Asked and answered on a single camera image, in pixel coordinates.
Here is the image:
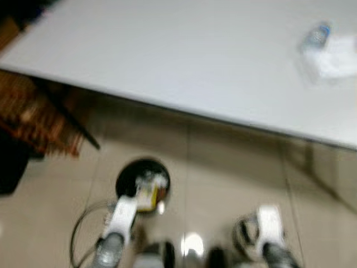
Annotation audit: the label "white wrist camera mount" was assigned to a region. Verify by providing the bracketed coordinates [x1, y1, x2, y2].
[255, 205, 286, 246]
[103, 195, 139, 242]

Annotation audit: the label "yellow and white trash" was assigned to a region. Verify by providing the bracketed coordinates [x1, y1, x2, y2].
[136, 172, 168, 213]

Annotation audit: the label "black metal table leg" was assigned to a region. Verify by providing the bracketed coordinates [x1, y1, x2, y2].
[33, 78, 101, 150]

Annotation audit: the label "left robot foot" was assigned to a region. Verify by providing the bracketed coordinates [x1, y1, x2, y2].
[134, 240, 176, 268]

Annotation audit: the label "clear plastic water bottle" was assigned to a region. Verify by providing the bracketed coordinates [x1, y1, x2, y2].
[300, 21, 335, 84]

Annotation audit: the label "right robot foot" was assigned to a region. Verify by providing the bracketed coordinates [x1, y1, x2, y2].
[205, 246, 229, 268]

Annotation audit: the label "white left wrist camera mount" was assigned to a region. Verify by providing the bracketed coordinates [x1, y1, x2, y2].
[103, 195, 139, 242]

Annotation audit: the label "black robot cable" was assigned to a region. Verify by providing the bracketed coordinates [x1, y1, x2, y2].
[70, 202, 112, 268]

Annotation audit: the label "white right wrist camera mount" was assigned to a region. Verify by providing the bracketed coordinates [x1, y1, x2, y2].
[255, 205, 286, 246]

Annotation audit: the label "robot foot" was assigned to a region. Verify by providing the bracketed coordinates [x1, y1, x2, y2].
[134, 240, 176, 268]
[205, 246, 229, 268]

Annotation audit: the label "brown wicker basket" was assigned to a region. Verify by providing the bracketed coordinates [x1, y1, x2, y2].
[0, 70, 84, 157]

